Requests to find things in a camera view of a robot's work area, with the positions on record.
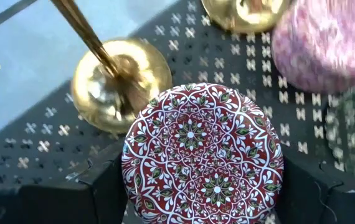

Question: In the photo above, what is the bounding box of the tall brass candlestick holder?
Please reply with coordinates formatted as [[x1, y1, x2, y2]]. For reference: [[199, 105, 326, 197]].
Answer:
[[201, 0, 290, 34]]

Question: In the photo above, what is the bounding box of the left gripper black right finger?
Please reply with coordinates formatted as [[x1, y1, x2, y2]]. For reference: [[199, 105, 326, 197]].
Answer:
[[276, 148, 355, 224]]

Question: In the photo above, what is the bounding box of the medium brass candlestick holder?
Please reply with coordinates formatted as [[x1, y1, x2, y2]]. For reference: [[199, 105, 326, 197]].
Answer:
[[50, 0, 174, 135]]

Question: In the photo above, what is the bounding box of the black perforated metal shelf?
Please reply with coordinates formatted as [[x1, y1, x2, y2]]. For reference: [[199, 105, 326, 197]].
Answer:
[[0, 0, 355, 224]]

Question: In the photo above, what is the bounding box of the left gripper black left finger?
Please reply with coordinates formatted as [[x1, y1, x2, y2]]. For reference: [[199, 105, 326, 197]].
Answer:
[[0, 144, 129, 224]]

